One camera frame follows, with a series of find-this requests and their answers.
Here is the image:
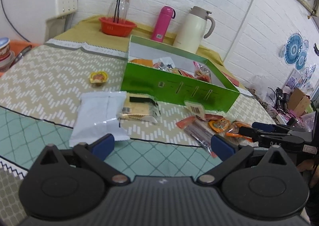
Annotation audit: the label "pink clear cracker bag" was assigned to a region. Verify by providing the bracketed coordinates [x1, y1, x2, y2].
[193, 62, 211, 83]

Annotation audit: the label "black chopsticks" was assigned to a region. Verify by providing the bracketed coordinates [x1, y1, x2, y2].
[114, 0, 121, 23]

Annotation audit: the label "orange plastic basin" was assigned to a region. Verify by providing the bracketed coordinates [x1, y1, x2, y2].
[1, 40, 40, 76]

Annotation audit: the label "white water dispenser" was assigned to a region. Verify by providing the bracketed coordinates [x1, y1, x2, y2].
[1, 0, 78, 44]

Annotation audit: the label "cream thermal jug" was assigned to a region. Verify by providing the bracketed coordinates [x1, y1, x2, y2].
[173, 6, 216, 54]

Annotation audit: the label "pale blue snack packet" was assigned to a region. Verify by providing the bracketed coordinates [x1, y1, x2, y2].
[69, 91, 130, 147]

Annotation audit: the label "green cardboard box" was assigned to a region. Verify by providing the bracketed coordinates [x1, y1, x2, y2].
[121, 36, 240, 112]

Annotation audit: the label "clear orange snack bag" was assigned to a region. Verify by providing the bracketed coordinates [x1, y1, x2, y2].
[225, 121, 252, 142]

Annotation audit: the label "beige cracker packet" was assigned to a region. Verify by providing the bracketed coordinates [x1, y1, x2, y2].
[117, 92, 160, 124]

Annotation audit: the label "blue round wall decoration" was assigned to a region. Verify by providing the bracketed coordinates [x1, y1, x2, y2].
[284, 33, 303, 64]

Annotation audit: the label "red envelope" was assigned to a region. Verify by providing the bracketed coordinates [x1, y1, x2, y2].
[223, 72, 239, 87]

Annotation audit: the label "orange cartoon snack packet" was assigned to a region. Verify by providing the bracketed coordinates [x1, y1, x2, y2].
[176, 116, 235, 161]

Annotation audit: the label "small yellow jelly cup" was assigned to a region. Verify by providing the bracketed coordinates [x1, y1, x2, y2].
[89, 71, 109, 84]

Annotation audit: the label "red plastic basket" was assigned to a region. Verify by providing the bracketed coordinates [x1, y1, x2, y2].
[99, 17, 137, 37]

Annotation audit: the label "red mixed nuts bag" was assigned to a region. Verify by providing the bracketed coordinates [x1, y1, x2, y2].
[171, 67, 194, 78]

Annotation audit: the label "brown cardboard box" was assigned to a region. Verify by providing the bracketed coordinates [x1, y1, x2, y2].
[288, 88, 311, 117]

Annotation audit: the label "instant noodle cup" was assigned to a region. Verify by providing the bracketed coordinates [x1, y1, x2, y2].
[0, 37, 10, 60]

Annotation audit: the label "pink thermos bottle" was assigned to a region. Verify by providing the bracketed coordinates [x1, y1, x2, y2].
[151, 6, 176, 42]

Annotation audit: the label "glass carafe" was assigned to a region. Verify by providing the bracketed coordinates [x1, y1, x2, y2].
[106, 0, 130, 24]

